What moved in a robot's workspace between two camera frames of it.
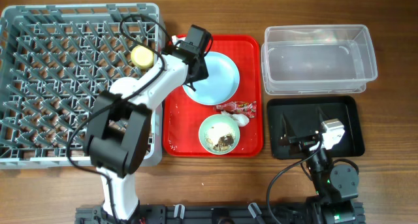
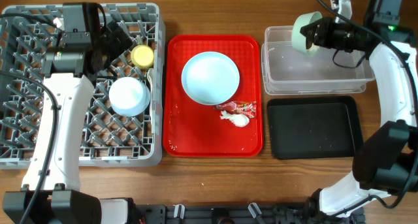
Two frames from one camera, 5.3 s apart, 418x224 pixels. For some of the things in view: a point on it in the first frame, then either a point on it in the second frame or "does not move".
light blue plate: x=221 y=84 does not move
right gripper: x=288 y=137 to x=324 y=26
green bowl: x=219 y=134 to x=299 y=21
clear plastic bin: x=319 y=59 does not move
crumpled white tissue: x=241 y=119 does not move
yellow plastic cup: x=142 y=56 does not move
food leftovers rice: x=220 y=136 to x=313 y=48
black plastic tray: x=294 y=117 does not move
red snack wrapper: x=247 y=108 does not move
